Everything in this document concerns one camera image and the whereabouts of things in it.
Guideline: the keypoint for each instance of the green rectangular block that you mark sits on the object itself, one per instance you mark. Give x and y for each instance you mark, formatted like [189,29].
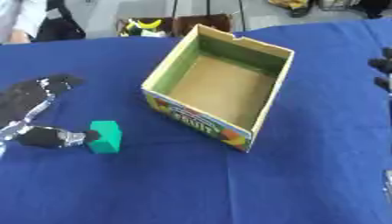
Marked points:
[104,137]

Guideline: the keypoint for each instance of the brown cardboard box of toys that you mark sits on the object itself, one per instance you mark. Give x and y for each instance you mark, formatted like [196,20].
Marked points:
[173,26]

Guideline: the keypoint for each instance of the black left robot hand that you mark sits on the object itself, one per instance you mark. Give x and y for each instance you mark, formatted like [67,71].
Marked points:
[30,96]

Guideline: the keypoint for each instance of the black tripod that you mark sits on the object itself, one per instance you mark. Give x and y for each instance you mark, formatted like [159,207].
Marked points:
[209,11]

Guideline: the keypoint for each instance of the yellow and black bag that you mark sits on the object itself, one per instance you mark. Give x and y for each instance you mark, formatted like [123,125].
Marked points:
[293,5]

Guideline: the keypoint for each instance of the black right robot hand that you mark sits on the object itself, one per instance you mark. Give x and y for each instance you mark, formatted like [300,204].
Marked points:
[383,65]

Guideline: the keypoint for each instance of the person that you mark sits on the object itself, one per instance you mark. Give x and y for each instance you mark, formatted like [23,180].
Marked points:
[23,20]

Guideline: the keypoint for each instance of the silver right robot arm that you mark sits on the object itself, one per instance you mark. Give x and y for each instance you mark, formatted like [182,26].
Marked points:
[388,186]

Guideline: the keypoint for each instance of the cardboard box with green inside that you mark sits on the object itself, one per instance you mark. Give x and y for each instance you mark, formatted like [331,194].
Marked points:
[219,87]

